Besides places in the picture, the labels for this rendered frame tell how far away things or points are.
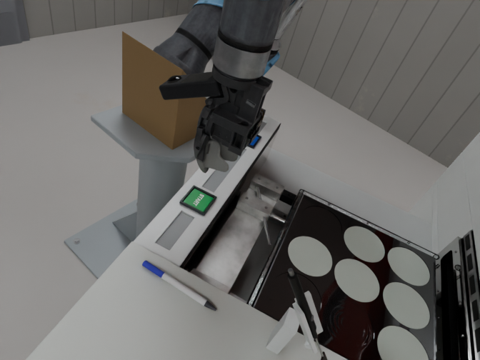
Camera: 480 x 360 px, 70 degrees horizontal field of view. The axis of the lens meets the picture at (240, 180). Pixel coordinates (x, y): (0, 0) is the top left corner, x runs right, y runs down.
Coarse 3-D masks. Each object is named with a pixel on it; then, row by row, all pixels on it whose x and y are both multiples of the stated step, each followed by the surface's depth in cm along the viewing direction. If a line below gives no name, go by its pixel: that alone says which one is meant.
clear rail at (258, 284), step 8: (296, 200) 85; (296, 208) 83; (288, 216) 80; (288, 224) 78; (280, 232) 76; (280, 240) 75; (272, 248) 73; (272, 256) 71; (264, 264) 70; (264, 272) 68; (264, 280) 67; (256, 288) 65; (256, 296) 64; (248, 304) 62
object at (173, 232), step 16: (272, 128) 94; (256, 144) 87; (240, 160) 82; (192, 176) 74; (208, 176) 75; (224, 176) 77; (240, 176) 77; (224, 192) 73; (176, 208) 67; (160, 224) 63; (176, 224) 65; (192, 224) 65; (208, 224) 66; (144, 240) 60; (160, 240) 61; (176, 240) 62; (192, 240) 62; (176, 256) 59
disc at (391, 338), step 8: (384, 328) 66; (392, 328) 66; (400, 328) 67; (384, 336) 65; (392, 336) 65; (400, 336) 65; (408, 336) 66; (384, 344) 63; (392, 344) 64; (400, 344) 64; (408, 344) 65; (416, 344) 65; (384, 352) 62; (392, 352) 63; (400, 352) 63; (408, 352) 63; (416, 352) 64; (424, 352) 64
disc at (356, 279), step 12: (336, 264) 74; (348, 264) 75; (360, 264) 75; (336, 276) 72; (348, 276) 72; (360, 276) 73; (372, 276) 74; (348, 288) 70; (360, 288) 71; (372, 288) 72; (360, 300) 69; (372, 300) 70
